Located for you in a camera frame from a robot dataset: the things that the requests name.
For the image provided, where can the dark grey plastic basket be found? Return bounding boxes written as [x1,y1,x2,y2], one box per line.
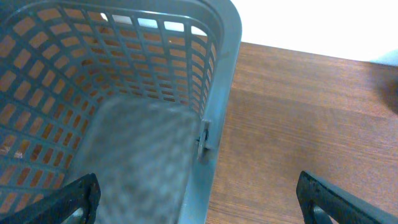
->
[1,0,242,223]

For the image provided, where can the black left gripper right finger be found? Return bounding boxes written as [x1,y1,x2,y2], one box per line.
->
[296,170,397,224]

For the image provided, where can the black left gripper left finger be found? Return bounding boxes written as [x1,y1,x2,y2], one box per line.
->
[1,173,101,224]

